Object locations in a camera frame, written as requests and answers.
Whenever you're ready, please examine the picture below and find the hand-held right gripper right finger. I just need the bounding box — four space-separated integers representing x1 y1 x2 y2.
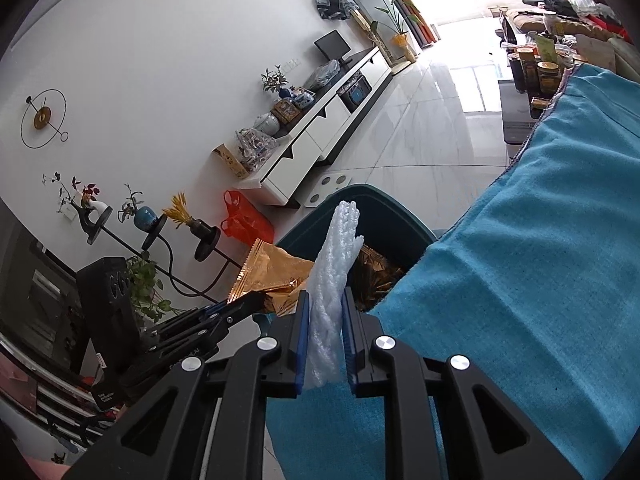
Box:
341 287 583 480

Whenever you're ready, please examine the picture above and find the beige paper bag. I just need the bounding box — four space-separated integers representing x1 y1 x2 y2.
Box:
575 34 618 68

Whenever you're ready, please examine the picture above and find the plastic wrapped bundle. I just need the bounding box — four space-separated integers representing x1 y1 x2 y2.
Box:
302 59 342 92

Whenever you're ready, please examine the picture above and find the white and black TV cabinet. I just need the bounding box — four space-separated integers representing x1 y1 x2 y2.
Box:
247 46 394 207

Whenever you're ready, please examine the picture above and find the floor fan with printed cover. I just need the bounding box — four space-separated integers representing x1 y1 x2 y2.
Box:
316 0 381 46

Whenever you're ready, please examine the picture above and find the plastic wrapped model ship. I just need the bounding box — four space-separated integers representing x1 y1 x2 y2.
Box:
235 127 279 168

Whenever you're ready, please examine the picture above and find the blue floral printed blanket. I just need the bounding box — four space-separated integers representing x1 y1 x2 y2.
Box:
265 62 640 480

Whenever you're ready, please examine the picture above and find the black tiered plant stand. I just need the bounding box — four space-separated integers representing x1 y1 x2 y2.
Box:
75 200 236 301

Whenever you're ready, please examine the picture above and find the gold snack packet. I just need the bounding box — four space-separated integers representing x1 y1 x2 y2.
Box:
357 244 407 311
227 237 317 317

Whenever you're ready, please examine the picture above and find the round blue vase with twigs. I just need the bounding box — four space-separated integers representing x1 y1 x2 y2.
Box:
117 183 158 231

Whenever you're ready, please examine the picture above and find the white bathroom scale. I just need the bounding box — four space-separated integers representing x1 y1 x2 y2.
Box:
303 172 354 208

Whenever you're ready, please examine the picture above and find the dark glass cabinet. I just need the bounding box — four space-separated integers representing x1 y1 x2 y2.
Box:
0 200 116 461

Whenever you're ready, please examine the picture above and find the yellow cardboard box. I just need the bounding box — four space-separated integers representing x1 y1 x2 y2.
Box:
212 142 251 180

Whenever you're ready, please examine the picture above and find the person's left forearm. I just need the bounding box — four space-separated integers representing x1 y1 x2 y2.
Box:
20 452 71 480

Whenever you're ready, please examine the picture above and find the tall leafy plant yellow pot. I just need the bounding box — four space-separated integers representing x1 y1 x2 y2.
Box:
350 0 418 64

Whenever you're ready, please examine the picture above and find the white ceramic lidded jar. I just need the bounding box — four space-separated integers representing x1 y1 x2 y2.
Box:
252 112 280 137

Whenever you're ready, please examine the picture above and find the black wire wall clock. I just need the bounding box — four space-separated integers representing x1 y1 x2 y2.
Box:
21 88 70 150

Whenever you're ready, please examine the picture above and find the green pothos plant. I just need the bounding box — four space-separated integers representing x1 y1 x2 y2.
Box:
125 255 175 324

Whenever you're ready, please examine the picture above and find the black cabinet appliance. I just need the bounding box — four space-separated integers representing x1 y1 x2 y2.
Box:
336 74 366 112

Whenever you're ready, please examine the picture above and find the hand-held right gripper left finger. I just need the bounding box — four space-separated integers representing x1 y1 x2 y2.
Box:
62 290 312 480

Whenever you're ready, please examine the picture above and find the cluster of brown food jars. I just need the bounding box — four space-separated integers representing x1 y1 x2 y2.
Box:
507 45 561 98

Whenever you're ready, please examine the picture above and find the small black monitor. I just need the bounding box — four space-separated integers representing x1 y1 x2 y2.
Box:
314 30 352 64

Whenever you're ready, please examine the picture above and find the black vase with yellow wheat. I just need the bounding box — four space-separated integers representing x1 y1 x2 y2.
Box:
162 191 211 238

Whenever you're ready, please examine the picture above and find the orange plastic bag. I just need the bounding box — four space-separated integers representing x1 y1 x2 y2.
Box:
221 190 276 248

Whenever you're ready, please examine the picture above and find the teal plastic trash bin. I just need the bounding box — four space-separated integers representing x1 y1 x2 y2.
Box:
275 183 437 321

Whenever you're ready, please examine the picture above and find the grey and orange curtain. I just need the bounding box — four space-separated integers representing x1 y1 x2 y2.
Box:
360 0 442 47

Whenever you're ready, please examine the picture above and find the white vase with red flowers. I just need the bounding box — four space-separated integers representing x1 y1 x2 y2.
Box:
42 172 108 216

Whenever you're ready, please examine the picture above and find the blue vase with leafy branch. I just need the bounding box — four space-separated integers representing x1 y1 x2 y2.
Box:
260 66 297 102

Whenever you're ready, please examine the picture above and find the white foam net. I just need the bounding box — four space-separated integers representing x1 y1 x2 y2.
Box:
304 201 365 391

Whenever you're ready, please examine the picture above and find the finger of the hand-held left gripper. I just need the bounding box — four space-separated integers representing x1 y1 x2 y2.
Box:
150 300 236 338
145 292 266 361

